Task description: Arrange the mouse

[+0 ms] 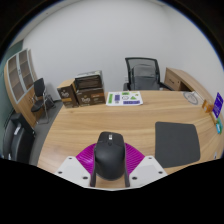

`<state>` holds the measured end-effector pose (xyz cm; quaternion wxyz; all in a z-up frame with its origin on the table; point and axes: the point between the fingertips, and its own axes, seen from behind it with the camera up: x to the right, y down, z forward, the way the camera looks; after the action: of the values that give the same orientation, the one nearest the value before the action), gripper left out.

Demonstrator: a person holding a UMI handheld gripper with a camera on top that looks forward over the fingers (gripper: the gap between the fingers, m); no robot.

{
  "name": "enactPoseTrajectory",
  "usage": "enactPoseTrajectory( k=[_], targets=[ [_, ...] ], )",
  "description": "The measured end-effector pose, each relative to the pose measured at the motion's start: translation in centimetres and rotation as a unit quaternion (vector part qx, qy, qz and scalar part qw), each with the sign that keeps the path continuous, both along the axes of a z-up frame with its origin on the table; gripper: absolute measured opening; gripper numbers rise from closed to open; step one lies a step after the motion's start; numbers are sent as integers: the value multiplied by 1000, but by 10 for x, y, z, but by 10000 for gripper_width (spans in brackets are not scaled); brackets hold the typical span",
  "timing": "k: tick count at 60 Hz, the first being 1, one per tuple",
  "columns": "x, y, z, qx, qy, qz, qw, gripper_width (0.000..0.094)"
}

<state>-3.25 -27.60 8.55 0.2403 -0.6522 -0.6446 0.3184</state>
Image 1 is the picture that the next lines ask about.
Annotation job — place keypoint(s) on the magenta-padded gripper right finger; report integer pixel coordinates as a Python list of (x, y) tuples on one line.
[(146, 168)]

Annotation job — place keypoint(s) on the dark grey mouse pad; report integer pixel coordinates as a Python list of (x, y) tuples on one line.
[(177, 143)]

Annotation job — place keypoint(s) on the black leather armchair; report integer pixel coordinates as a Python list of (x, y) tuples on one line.
[(18, 140)]

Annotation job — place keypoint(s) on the purple card box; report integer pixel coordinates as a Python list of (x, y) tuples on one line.
[(218, 105)]

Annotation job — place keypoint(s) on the wooden shelf cabinet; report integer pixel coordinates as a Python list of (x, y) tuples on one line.
[(20, 100)]

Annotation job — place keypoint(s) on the orange box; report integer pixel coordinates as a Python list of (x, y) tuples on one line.
[(207, 106)]

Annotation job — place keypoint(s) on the black computer mouse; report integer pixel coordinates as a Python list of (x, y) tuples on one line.
[(109, 156)]

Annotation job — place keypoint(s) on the wooden side desk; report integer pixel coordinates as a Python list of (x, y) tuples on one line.
[(183, 80)]

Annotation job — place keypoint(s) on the black cardboard box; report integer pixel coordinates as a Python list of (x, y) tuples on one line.
[(88, 80)]

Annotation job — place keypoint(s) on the black visitor chair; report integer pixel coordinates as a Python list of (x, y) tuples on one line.
[(40, 87)]

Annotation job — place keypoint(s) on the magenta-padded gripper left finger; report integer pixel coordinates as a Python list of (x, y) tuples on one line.
[(73, 168)]

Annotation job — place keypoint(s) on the black mesh office chair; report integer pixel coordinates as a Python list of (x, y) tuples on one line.
[(144, 76)]

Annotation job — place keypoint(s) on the white printed sheet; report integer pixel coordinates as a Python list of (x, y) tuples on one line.
[(124, 98)]

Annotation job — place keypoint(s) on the green box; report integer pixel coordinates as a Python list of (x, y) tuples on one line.
[(219, 126)]

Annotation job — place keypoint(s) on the round white disc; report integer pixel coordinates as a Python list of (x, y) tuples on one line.
[(191, 98)]

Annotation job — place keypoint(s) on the small brown cardboard box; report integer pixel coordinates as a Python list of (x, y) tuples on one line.
[(67, 95)]

